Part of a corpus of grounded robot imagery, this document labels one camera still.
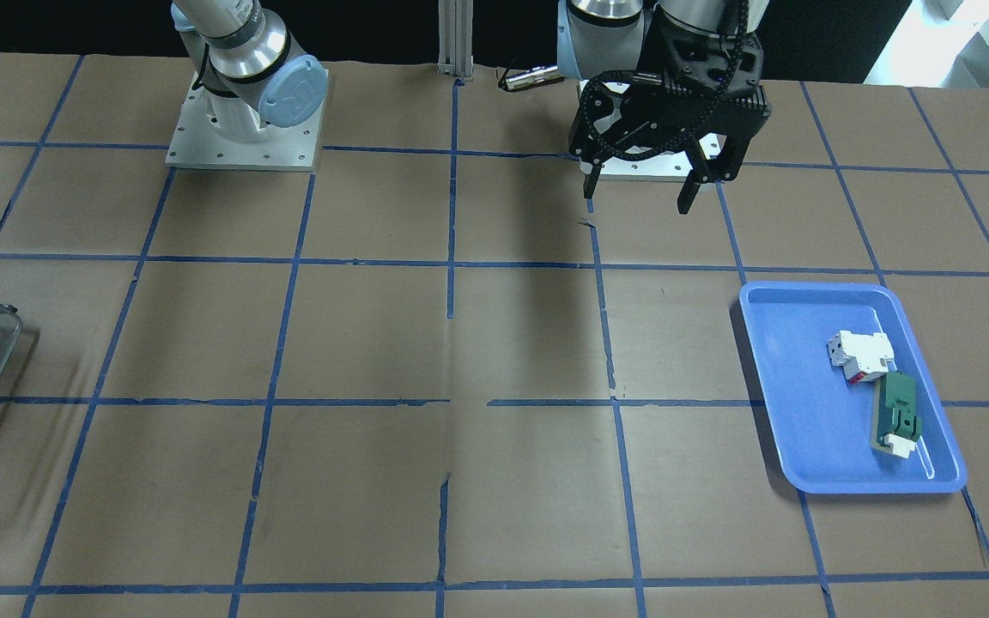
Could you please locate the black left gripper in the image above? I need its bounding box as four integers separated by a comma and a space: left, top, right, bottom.
567, 13, 772, 215

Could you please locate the blue plastic tray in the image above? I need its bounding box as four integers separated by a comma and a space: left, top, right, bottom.
737, 281, 967, 495

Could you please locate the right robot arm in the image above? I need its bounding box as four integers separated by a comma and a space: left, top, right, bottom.
170, 1, 329, 128

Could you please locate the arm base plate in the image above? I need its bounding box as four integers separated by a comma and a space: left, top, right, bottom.
579, 82, 727, 183
165, 85, 326, 173

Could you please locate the silver cable connector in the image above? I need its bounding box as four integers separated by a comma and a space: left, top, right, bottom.
497, 65, 565, 93

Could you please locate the white electrical module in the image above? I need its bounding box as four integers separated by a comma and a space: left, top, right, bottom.
827, 331, 895, 385

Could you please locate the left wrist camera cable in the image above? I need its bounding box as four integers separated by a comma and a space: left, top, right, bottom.
579, 0, 753, 164

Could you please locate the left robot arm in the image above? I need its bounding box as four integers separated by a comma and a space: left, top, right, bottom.
557, 1, 773, 215

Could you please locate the aluminium frame post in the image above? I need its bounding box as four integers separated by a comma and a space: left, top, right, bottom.
436, 0, 474, 82

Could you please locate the green terminal block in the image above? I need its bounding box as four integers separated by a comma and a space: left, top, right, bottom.
871, 371, 922, 460

